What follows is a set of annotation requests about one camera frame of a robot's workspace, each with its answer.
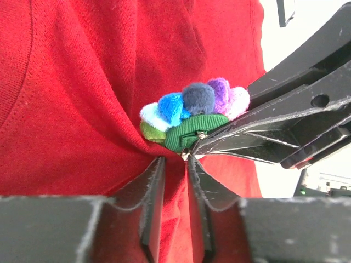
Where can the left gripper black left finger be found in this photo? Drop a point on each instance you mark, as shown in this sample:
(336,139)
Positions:
(121,228)

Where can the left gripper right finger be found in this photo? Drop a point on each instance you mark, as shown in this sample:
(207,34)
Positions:
(312,226)

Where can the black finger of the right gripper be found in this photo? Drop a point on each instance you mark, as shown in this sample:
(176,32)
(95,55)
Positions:
(299,122)

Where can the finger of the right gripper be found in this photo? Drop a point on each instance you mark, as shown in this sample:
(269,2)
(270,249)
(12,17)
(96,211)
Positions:
(325,51)

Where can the red t-shirt garment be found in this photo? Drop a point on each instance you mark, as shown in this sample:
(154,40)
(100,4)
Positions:
(75,74)

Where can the black open small box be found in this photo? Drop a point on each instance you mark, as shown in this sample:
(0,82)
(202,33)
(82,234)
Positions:
(286,11)

